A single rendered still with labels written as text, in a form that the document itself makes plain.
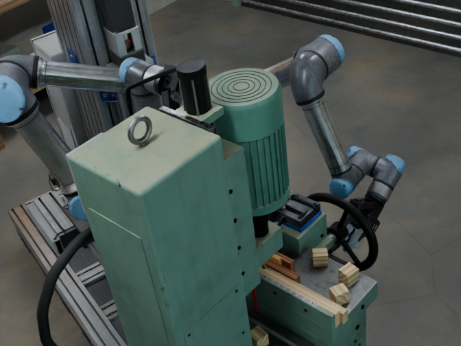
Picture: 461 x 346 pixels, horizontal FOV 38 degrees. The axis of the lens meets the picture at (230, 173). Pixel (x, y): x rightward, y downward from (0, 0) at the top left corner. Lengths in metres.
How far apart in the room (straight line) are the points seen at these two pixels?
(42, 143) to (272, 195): 0.73
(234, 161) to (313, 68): 0.72
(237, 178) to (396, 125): 2.65
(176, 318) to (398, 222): 2.08
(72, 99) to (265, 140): 1.21
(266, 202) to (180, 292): 0.33
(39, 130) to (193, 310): 0.77
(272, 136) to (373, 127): 2.56
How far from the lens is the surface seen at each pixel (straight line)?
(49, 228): 2.49
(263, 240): 1.72
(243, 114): 1.43
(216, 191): 1.35
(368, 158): 2.31
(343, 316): 1.72
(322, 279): 1.85
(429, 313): 2.98
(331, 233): 2.09
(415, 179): 3.64
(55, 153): 2.01
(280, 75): 2.28
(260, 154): 1.49
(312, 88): 2.08
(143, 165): 1.27
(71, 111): 2.57
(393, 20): 4.90
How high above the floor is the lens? 2.24
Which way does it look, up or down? 37 degrees down
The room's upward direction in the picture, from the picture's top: 8 degrees counter-clockwise
